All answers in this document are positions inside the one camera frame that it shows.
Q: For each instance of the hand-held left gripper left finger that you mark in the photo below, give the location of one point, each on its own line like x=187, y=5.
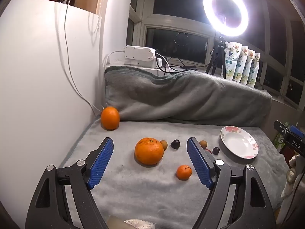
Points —
x=101, y=164

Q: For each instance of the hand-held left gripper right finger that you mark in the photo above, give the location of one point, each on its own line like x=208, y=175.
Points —
x=199, y=163

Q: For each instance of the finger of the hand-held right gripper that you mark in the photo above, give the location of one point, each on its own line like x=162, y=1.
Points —
x=281, y=127
x=296, y=130

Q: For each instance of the brown longan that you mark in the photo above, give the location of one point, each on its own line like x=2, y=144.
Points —
x=203, y=144
x=164, y=145

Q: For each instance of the white floral plate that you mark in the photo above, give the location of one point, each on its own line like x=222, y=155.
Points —
x=238, y=143

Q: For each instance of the large bumpy orange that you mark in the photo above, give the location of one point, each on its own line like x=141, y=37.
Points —
x=149, y=151

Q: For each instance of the green packet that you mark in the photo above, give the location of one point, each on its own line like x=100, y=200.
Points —
x=277, y=142

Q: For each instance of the small red fruit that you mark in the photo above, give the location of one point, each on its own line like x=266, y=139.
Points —
x=208, y=151

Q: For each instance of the small tangerine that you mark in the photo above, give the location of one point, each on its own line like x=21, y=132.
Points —
x=183, y=173

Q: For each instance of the dark brown chestnut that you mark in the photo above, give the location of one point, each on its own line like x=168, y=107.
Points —
x=175, y=144
x=215, y=150

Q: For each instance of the white crumpled cloth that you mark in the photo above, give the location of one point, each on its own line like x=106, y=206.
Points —
x=294, y=171

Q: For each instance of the smooth orange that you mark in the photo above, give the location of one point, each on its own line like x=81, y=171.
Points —
x=110, y=118

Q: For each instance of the white floral refill pouch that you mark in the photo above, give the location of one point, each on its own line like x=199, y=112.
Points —
x=243, y=66
x=250, y=70
x=230, y=62
x=255, y=74

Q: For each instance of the grey fleece blanket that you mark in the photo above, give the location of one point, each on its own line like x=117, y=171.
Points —
x=181, y=97

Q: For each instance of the white patterned cloth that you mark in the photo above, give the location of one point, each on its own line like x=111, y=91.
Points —
x=140, y=224

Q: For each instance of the white flat box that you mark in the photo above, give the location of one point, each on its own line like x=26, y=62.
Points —
x=133, y=68

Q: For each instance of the white power adapter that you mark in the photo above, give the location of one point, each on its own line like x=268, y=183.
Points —
x=159, y=62

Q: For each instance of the white plastic device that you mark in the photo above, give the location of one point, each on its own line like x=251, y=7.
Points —
x=138, y=54

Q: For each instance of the glass window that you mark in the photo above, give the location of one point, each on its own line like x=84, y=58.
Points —
x=181, y=4

